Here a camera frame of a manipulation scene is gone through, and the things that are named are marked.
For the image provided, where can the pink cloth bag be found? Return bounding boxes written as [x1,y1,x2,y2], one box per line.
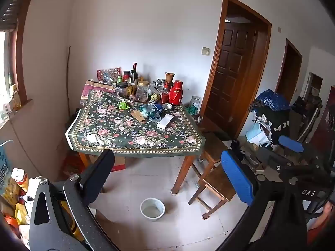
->
[81,80,117,102]

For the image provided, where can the dark clothes pile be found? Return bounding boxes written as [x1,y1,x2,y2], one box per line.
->
[249,102,291,147]

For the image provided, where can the flat cardboard sheet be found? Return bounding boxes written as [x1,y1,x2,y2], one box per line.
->
[95,210,147,251]

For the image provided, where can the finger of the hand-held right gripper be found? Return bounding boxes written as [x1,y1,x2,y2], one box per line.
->
[278,134,312,159]

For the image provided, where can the dark red board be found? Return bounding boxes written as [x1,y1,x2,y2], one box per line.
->
[310,86,335,160]

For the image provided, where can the window blind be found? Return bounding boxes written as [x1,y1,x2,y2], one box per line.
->
[0,0,21,32]

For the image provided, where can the gold-lid plastic jar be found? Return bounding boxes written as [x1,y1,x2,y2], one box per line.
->
[136,81,150,103]

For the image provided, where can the floral tablecloth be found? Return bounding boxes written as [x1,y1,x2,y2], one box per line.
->
[65,89,206,158]

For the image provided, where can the white bowl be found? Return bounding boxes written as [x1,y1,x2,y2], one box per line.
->
[140,198,165,221]

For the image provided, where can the red printed snack bag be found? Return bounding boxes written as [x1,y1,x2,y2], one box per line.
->
[97,67,122,83]

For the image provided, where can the wooden stool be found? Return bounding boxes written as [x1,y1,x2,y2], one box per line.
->
[188,162,237,219]

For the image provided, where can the brown panelled door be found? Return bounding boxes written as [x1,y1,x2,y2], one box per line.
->
[205,22,258,134]

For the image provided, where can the yellow oil bottle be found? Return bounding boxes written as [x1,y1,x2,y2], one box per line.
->
[12,89,22,110]

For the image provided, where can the wooden door frame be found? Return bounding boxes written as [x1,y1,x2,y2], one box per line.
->
[200,0,273,139]

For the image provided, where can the brown window frame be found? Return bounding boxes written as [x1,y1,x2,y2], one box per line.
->
[10,0,40,110]

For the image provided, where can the light blue plastic bag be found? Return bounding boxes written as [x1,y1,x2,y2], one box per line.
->
[245,122,271,147]

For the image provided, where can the clear yellow-label bottle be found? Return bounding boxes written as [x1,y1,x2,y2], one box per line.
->
[127,69,137,96]

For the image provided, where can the white cardboard box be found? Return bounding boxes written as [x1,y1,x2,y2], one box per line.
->
[156,114,175,130]

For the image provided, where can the small wooden side table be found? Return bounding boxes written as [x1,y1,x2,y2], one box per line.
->
[192,112,232,163]

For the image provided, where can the narrow wooden doorway frame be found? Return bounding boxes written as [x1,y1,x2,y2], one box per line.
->
[275,39,303,102]

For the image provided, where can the white plastic device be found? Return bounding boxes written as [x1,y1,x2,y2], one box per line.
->
[26,178,44,212]

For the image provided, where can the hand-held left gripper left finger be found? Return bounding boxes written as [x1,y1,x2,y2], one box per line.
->
[28,149,119,251]

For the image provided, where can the yellow snack packet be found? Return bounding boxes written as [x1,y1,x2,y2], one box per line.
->
[1,180,21,202]

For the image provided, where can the red plastic bag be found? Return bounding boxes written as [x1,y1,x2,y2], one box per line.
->
[61,154,87,178]

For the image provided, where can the red cardboard box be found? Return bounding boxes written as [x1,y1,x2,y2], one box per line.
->
[89,155,126,172]

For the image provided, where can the person's right forearm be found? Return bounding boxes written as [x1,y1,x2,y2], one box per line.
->
[306,202,335,245]

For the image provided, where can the blue patterned cloth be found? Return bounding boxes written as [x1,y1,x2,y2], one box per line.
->
[255,89,291,111]

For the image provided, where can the orange strap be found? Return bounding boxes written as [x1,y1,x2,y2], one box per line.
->
[5,216,20,228]

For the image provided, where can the hanging dark coat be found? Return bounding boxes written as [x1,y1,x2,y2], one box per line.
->
[292,95,323,126]

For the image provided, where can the orange bottle white cap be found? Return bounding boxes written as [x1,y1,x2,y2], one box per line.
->
[11,168,30,191]

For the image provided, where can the red thermos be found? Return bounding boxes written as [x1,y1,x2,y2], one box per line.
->
[168,80,184,106]

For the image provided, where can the dark wine bottle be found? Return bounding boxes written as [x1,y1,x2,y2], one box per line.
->
[131,62,139,84]

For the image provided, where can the blue printed bag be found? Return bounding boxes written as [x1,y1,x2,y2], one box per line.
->
[0,142,12,189]

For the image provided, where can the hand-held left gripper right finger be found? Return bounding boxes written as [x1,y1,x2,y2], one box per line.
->
[215,150,309,251]

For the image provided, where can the black-lid jar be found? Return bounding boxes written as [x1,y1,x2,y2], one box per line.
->
[115,82,129,98]

